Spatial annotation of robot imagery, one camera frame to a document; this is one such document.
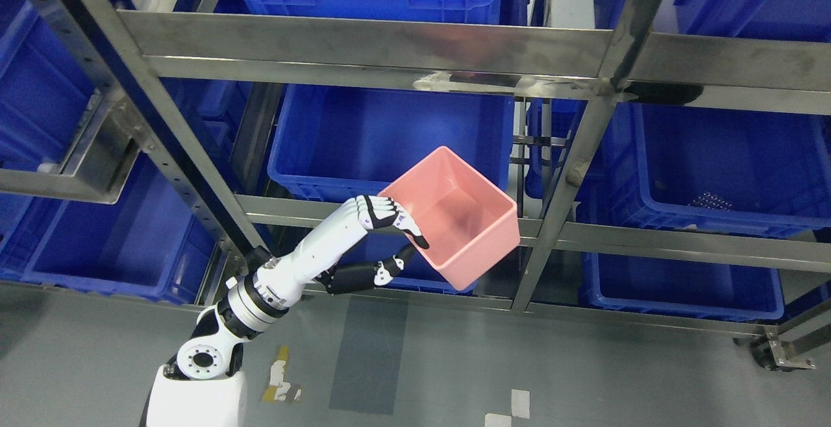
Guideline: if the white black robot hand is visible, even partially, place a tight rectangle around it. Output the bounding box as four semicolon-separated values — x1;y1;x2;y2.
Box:
253;195;430;308

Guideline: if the pink plastic storage box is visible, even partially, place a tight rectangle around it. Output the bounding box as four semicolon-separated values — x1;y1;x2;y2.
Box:
379;146;521;291

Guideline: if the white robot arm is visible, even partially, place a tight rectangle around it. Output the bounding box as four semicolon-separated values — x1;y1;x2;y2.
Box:
139;247;288;426

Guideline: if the blue bin left shelf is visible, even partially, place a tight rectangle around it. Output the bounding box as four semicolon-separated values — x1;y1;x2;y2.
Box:
1;155;214;304

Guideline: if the blue bin middle shelf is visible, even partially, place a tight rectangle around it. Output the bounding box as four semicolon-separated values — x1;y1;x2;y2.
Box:
266;84;514;202

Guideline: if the blue bin right shelf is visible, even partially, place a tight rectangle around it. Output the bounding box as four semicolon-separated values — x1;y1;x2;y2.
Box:
602;104;830;238

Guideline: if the steel shelf rack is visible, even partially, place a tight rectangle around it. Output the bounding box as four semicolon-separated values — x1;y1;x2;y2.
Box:
0;0;831;372

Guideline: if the blue bin bottom right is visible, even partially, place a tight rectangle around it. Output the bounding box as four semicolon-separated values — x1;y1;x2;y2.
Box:
579;252;786;323

